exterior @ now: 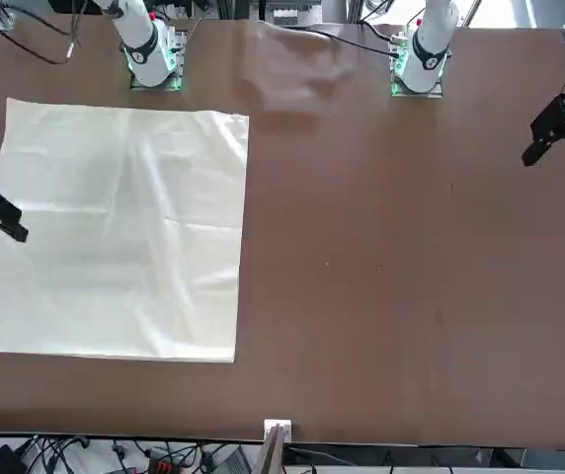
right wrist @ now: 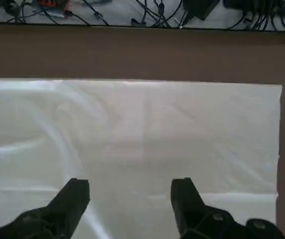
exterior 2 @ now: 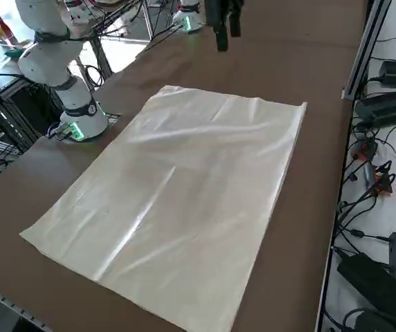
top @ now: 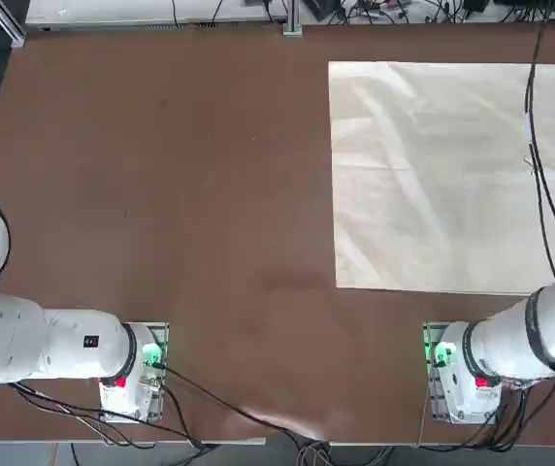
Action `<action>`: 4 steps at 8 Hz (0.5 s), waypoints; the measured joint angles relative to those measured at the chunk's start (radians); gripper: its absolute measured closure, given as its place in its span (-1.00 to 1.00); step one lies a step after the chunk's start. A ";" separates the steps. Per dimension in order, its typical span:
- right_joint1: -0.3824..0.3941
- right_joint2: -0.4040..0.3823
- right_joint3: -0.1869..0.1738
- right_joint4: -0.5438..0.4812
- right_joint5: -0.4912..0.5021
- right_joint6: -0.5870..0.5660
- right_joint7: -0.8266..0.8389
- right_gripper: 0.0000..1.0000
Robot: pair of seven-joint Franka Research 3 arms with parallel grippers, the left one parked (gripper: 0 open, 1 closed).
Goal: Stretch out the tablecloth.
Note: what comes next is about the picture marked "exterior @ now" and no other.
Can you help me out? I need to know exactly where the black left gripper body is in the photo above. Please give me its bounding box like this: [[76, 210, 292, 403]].
[[530, 91, 565, 145]]

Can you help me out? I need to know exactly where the cream tablecloth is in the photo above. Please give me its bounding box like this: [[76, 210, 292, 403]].
[[0, 97, 251, 365]]

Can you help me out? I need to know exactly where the large black power adapter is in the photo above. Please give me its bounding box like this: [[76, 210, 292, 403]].
[[0, 442, 28, 474]]

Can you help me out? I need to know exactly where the white breaker block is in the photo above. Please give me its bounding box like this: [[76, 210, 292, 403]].
[[271, 0, 314, 27]]

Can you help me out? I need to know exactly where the red black plug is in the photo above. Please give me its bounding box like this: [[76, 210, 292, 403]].
[[144, 445, 186, 474]]

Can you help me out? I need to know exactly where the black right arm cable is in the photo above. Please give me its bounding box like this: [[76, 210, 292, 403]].
[[0, 0, 89, 66]]

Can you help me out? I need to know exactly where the black base power cable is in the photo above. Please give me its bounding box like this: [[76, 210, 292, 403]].
[[282, 27, 398, 55]]

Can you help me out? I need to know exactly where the white post bracket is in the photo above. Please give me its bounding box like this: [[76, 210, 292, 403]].
[[263, 418, 294, 442]]

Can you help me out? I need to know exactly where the aluminium extrusion post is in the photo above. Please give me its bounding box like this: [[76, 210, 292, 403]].
[[254, 423, 287, 474]]

